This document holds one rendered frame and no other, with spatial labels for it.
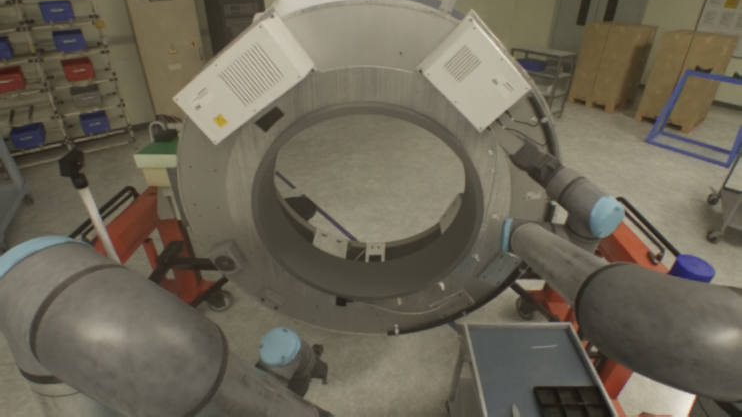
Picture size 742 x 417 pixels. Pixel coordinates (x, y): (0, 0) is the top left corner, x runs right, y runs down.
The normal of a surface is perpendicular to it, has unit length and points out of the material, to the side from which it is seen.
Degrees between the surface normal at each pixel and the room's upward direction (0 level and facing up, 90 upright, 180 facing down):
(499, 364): 0
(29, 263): 15
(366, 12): 90
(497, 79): 90
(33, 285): 25
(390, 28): 90
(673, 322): 47
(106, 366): 60
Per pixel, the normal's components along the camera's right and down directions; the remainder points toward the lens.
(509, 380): 0.00, -0.87
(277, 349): -0.14, -0.67
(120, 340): 0.48, -0.29
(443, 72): -0.04, 0.49
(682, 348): -0.71, -0.10
